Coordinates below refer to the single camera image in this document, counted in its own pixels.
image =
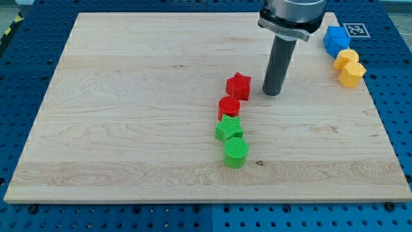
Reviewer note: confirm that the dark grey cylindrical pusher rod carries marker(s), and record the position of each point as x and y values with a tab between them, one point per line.
278	63

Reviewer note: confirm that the red star block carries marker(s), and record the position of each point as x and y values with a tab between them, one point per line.
238	86

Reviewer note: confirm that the green star block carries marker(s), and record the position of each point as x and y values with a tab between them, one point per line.
229	127

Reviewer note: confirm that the blue cube block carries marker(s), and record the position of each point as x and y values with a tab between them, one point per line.
333	31

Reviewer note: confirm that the blue pentagon block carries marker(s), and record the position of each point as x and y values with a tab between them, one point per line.
335	44

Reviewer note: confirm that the yellow cylinder block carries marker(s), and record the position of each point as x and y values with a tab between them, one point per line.
345	56

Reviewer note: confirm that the yellow hexagon block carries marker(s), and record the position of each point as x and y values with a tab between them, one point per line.
351	74

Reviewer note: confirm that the white fiducial marker tag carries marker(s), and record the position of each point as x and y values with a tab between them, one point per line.
356	30

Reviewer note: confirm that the red cylinder block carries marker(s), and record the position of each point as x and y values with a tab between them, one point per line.
229	106

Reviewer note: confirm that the green cylinder block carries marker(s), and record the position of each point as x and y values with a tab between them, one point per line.
236	151

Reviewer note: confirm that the light wooden board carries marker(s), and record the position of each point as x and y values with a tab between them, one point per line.
131	110

